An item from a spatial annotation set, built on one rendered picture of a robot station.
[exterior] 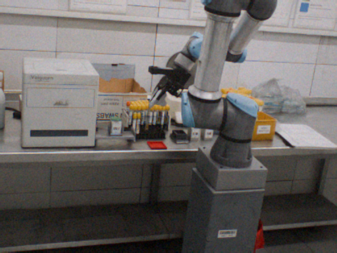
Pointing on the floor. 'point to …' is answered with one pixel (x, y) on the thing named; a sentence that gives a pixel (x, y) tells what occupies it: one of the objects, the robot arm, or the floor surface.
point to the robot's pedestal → (221, 218)
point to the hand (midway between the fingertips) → (149, 104)
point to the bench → (63, 223)
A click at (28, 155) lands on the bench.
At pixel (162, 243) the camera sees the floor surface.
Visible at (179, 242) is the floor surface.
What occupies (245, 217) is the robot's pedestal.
